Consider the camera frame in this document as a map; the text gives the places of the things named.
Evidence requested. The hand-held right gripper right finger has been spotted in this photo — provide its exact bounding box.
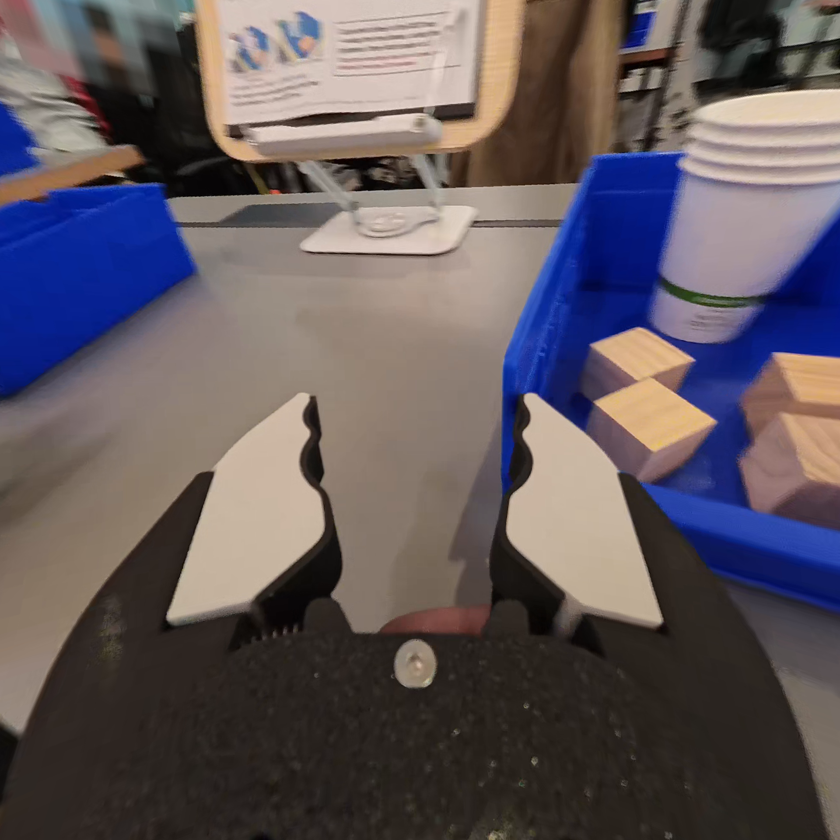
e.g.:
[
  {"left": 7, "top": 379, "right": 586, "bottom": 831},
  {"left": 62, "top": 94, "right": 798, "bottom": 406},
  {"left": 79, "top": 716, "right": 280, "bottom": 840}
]
[{"left": 489, "top": 392, "right": 665, "bottom": 639}]

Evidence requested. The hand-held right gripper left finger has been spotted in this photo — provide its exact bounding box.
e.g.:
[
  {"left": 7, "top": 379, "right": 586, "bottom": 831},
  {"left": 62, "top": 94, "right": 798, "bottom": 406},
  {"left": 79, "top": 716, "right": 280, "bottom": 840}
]
[{"left": 165, "top": 392, "right": 343, "bottom": 632}]

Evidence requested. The wooden cube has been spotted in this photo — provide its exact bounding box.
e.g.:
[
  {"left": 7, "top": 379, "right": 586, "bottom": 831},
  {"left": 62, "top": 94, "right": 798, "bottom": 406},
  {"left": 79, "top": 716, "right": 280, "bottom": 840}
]
[
  {"left": 740, "top": 351, "right": 840, "bottom": 437},
  {"left": 583, "top": 327, "right": 697, "bottom": 401},
  {"left": 738, "top": 410, "right": 840, "bottom": 526},
  {"left": 586, "top": 377, "right": 718, "bottom": 484}
]

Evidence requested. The blue plastic bin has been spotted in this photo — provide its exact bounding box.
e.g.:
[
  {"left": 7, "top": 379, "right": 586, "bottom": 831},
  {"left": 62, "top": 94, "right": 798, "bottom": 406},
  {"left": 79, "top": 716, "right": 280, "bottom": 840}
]
[
  {"left": 0, "top": 184, "right": 198, "bottom": 399},
  {"left": 502, "top": 152, "right": 840, "bottom": 614},
  {"left": 0, "top": 101, "right": 37, "bottom": 178}
]

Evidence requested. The wooden document stand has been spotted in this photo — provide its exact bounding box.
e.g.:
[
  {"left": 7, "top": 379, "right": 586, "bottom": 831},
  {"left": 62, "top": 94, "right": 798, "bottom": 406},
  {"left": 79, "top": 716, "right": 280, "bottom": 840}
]
[{"left": 196, "top": 0, "right": 526, "bottom": 256}]

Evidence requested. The wooden desk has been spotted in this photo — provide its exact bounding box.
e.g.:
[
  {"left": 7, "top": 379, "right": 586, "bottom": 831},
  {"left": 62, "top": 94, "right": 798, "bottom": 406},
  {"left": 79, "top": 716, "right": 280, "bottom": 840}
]
[{"left": 0, "top": 144, "right": 145, "bottom": 206}]

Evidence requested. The hanging beige coat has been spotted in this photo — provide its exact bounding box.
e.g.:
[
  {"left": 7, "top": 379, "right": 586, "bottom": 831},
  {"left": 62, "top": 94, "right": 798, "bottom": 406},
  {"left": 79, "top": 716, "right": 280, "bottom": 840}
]
[{"left": 453, "top": 0, "right": 624, "bottom": 188}]

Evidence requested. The printed instruction sheet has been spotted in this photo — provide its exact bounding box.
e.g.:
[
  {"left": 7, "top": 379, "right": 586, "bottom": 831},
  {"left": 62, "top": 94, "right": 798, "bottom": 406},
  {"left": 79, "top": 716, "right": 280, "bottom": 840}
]
[{"left": 220, "top": 0, "right": 485, "bottom": 127}]

